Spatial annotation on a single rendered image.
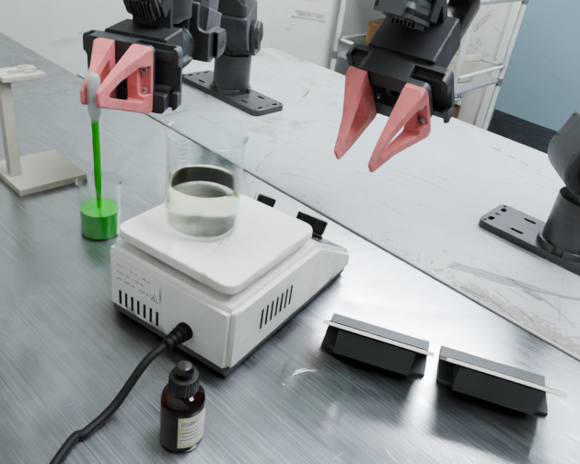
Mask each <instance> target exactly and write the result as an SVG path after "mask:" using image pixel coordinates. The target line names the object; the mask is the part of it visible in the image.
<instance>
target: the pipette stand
mask: <svg viewBox="0 0 580 464"><path fill-rule="evenodd" d="M44 77H46V74H45V73H44V72H42V71H37V67H35V66H34V65H27V64H24V65H17V66H16V67H7V68H2V69H1V68H0V122H1V129H2V136H3V143H4V149H5V157H6V159H5V160H0V178H1V179H2V180H3V181H4V182H5V183H6V184H7V185H8V186H9V187H11V188H12V189H13V190H14V191H15V192H16V193H17V194H18V195H19V196H25V195H29V194H32V193H35V192H39V191H46V190H49V189H53V188H57V187H61V186H64V185H67V184H71V183H75V179H76V178H77V176H79V175H80V174H82V173H85V172H84V171H83V170H81V169H80V168H79V167H77V166H76V165H75V164H73V163H72V162H71V161H69V160H68V159H67V158H66V157H64V156H63V155H61V154H60V153H59V152H57V151H56V150H55V149H53V150H48V151H44V152H39V153H35V154H31V155H26V156H22V157H20V156H19V150H18V141H17V127H16V120H15V112H14V104H13V97H12V89H11V82H14V81H22V80H30V79H36V78H44Z"/></svg>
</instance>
